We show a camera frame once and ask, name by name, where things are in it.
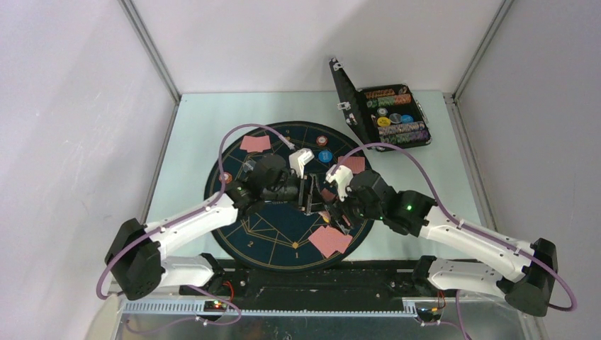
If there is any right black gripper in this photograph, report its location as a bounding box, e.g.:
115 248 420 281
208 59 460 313
325 186 384 235

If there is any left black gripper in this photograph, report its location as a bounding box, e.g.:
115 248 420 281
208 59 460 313
262 169 326 213

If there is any clear dealer button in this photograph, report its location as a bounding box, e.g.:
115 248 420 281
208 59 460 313
242 159 257 174

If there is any pink dealt card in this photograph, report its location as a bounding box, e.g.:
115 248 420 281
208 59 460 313
240 135 264 153
327 227 353 254
337 156 367 174

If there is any pink playing card deck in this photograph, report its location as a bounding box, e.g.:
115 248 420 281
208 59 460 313
319 211 352 234

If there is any blue small blind button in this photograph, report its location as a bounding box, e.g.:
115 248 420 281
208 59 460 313
318 149 333 164

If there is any red poker chip stack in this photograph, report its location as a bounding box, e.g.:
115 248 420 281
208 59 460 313
315 135 328 147

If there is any pink card mid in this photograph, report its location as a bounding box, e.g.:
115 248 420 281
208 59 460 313
320 188 337 203

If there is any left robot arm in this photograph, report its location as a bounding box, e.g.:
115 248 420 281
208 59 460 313
105 148 323 300

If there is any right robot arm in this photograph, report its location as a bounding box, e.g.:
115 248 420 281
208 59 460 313
325 166 558 317

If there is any round dark poker mat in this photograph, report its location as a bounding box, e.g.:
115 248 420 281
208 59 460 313
211 121 373 273

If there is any yellow button in case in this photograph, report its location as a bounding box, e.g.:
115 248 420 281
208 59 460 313
376 117 391 128

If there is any black poker chip case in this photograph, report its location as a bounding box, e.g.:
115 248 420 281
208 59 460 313
329 57 432 149

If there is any blue button in case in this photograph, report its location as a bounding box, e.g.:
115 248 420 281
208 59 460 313
401 115 415 124

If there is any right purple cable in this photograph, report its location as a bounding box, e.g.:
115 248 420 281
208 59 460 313
335 142 578 340

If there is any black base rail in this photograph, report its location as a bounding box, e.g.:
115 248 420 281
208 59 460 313
201 260 456 312

